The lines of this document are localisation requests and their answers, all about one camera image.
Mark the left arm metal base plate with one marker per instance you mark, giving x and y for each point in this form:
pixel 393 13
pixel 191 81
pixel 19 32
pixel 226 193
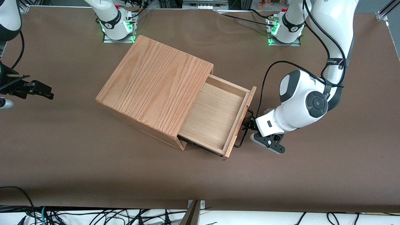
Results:
pixel 295 43

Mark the dark teal round object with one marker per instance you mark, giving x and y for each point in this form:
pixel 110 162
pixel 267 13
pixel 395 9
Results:
pixel 43 215

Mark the aluminium frame rail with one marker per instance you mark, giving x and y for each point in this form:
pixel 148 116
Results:
pixel 203 4

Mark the bread roll in clear wrapper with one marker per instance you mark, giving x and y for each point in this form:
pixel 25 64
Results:
pixel 268 110

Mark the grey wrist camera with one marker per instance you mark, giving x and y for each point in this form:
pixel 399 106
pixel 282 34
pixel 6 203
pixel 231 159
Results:
pixel 5 103
pixel 257 139

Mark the oak wooden drawer cabinet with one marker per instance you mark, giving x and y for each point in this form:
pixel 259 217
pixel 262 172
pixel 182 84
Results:
pixel 156 87

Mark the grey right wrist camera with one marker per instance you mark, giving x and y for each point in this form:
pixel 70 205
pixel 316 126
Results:
pixel 5 103

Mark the small metal bracket plate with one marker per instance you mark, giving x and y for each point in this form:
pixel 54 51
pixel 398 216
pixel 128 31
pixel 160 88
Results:
pixel 202 204

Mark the aluminium corner profile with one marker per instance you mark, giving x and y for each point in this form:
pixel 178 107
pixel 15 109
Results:
pixel 382 15
pixel 24 7

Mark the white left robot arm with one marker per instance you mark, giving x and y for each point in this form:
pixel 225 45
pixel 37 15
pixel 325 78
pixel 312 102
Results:
pixel 312 103

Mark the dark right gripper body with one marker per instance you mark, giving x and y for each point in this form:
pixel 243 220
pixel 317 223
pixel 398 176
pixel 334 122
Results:
pixel 9 86

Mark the brown wedge post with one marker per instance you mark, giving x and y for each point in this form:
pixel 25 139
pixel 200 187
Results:
pixel 191 215

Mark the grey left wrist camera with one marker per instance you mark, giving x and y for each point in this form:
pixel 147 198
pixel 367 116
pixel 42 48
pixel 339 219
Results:
pixel 257 139

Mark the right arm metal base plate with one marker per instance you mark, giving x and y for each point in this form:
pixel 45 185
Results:
pixel 109 40

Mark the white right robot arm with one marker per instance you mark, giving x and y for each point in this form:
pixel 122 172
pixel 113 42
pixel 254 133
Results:
pixel 109 15

